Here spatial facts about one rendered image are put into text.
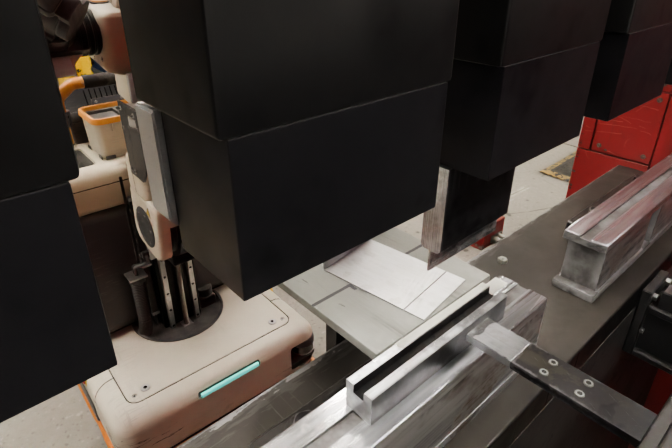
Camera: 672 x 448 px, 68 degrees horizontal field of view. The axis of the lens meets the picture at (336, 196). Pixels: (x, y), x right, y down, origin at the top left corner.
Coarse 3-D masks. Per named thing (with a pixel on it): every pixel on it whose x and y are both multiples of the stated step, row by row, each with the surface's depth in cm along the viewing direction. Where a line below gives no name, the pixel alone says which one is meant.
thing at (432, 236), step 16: (448, 176) 37; (464, 176) 39; (512, 176) 44; (448, 192) 38; (464, 192) 39; (480, 192) 41; (496, 192) 43; (432, 208) 39; (448, 208) 39; (464, 208) 40; (480, 208) 42; (496, 208) 44; (432, 224) 40; (448, 224) 39; (464, 224) 41; (480, 224) 43; (432, 240) 40; (448, 240) 40; (464, 240) 44; (432, 256) 41; (448, 256) 43
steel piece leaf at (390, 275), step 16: (368, 240) 61; (336, 256) 56; (352, 256) 58; (368, 256) 58; (384, 256) 58; (400, 256) 58; (336, 272) 55; (352, 272) 55; (368, 272) 55; (384, 272) 55; (400, 272) 55; (416, 272) 55; (432, 272) 55; (368, 288) 52; (384, 288) 52; (400, 288) 52; (416, 288) 52; (400, 304) 50
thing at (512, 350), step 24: (480, 336) 45; (504, 336) 45; (504, 360) 43; (528, 360) 43; (552, 360) 43; (552, 384) 40; (576, 384) 40; (600, 384) 40; (576, 408) 39; (600, 408) 38; (624, 408) 38; (624, 432) 37; (648, 432) 34
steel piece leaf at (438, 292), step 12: (444, 276) 54; (456, 276) 54; (432, 288) 52; (444, 288) 52; (456, 288) 52; (420, 300) 50; (432, 300) 50; (444, 300) 51; (408, 312) 49; (420, 312) 49; (432, 312) 49
